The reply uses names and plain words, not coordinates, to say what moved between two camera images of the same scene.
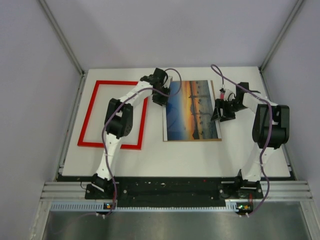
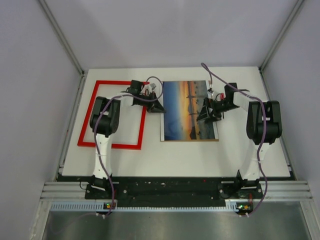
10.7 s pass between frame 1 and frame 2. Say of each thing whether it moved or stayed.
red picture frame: stayed
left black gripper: moved
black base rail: stayed
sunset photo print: stayed
